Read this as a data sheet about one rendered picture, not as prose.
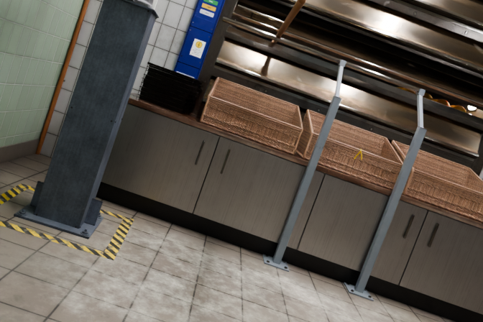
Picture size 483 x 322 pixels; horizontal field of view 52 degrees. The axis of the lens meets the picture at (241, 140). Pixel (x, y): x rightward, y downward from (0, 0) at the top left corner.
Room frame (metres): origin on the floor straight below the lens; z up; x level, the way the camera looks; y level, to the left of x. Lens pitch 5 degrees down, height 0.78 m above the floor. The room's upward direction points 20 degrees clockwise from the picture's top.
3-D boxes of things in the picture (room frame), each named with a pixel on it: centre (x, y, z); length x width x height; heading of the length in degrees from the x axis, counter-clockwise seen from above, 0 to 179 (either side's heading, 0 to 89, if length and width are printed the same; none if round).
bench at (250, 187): (2.90, -0.48, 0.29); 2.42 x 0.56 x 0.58; 92
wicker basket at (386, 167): (2.92, -0.61, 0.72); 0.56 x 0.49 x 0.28; 92
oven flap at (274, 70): (3.19, -0.57, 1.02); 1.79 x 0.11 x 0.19; 92
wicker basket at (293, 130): (2.90, -0.01, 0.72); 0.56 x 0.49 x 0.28; 93
